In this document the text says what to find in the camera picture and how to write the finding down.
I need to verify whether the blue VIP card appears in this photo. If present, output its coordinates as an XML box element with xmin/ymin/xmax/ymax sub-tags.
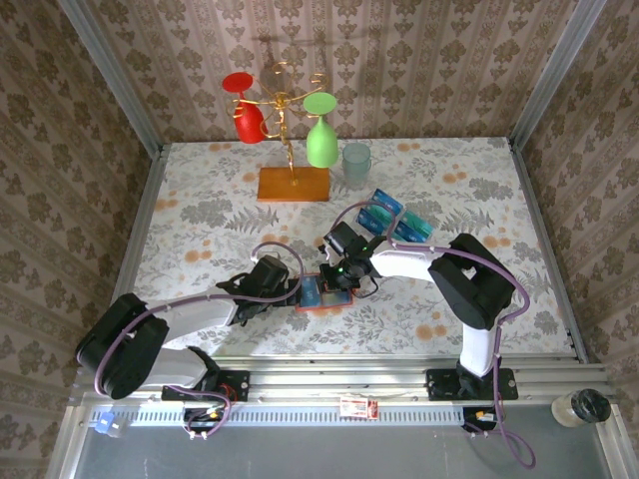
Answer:
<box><xmin>300</xmin><ymin>274</ymin><xmax>323</xmax><ymax>307</ymax></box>
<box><xmin>371</xmin><ymin>188</ymin><xmax>406</xmax><ymax>214</ymax></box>
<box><xmin>355</xmin><ymin>209</ymin><xmax>394</xmax><ymax>237</ymax></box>
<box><xmin>391</xmin><ymin>223</ymin><xmax>426</xmax><ymax>244</ymax></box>

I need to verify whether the orange card holder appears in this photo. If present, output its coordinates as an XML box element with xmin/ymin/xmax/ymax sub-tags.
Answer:
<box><xmin>294</xmin><ymin>272</ymin><xmax>356</xmax><ymax>314</ymax></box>

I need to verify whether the clear acrylic card stand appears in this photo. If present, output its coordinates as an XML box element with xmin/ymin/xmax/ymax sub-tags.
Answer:
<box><xmin>348</xmin><ymin>187</ymin><xmax>436</xmax><ymax>250</ymax></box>

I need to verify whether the teal VIP card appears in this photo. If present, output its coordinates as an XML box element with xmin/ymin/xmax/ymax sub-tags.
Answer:
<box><xmin>362</xmin><ymin>202</ymin><xmax>400</xmax><ymax>226</ymax></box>
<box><xmin>400</xmin><ymin>209</ymin><xmax>435</xmax><ymax>235</ymax></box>

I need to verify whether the clear teal plastic cup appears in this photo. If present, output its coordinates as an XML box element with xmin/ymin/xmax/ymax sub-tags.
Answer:
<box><xmin>340</xmin><ymin>142</ymin><xmax>373</xmax><ymax>192</ymax></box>

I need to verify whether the red white sticker label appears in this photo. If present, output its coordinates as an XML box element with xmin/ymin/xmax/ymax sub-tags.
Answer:
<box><xmin>339</xmin><ymin>396</ymin><xmax>379</xmax><ymax>420</ymax></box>

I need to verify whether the black power connector block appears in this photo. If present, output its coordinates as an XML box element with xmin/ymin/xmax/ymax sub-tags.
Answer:
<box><xmin>461</xmin><ymin>406</ymin><xmax>502</xmax><ymax>434</ymax></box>
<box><xmin>182</xmin><ymin>406</ymin><xmax>227</xmax><ymax>434</ymax></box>

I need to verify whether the green wine glass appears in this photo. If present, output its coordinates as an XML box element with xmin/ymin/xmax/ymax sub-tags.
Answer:
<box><xmin>302</xmin><ymin>91</ymin><xmax>339</xmax><ymax>170</ymax></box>

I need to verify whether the floral print tablecloth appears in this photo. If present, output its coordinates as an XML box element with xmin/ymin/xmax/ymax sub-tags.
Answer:
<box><xmin>116</xmin><ymin>136</ymin><xmax>576</xmax><ymax>358</ymax></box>

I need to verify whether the grey metal base panel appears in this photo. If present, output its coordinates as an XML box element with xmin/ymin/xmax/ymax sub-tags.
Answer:
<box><xmin>47</xmin><ymin>404</ymin><xmax>639</xmax><ymax>479</ymax></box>

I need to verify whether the red wine glass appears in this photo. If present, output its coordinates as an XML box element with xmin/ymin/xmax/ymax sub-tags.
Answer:
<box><xmin>221</xmin><ymin>71</ymin><xmax>267</xmax><ymax>146</ymax></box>

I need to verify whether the blue white connector plug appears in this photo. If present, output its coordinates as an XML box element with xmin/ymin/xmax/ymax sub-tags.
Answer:
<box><xmin>90</xmin><ymin>409</ymin><xmax>131</xmax><ymax>440</ymax></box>

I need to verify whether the clear jar black lid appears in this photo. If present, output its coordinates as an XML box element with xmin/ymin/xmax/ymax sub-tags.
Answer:
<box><xmin>550</xmin><ymin>388</ymin><xmax>613</xmax><ymax>429</ymax></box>

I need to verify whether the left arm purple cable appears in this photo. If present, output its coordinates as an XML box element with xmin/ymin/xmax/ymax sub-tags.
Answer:
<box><xmin>92</xmin><ymin>241</ymin><xmax>304</xmax><ymax>444</ymax></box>

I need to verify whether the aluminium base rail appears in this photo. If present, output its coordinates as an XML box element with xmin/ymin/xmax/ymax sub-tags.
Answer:
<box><xmin>69</xmin><ymin>354</ymin><xmax>616</xmax><ymax>406</ymax></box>

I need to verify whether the gold wire rack wooden base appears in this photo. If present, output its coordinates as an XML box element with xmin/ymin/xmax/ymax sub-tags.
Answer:
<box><xmin>227</xmin><ymin>60</ymin><xmax>333</xmax><ymax>204</ymax></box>

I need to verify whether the slotted grey cable duct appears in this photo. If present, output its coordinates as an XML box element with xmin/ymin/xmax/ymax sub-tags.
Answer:
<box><xmin>83</xmin><ymin>404</ymin><xmax>464</xmax><ymax>428</ymax></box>

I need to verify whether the aluminium table side rail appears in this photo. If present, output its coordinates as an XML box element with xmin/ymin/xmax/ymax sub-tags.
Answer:
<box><xmin>93</xmin><ymin>143</ymin><xmax>167</xmax><ymax>368</ymax></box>
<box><xmin>506</xmin><ymin>135</ymin><xmax>591</xmax><ymax>364</ymax></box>

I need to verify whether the aluminium frame post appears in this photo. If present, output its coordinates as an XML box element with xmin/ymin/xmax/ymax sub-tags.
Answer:
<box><xmin>55</xmin><ymin>0</ymin><xmax>165</xmax><ymax>157</ymax></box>
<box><xmin>507</xmin><ymin>0</ymin><xmax>599</xmax><ymax>151</ymax></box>

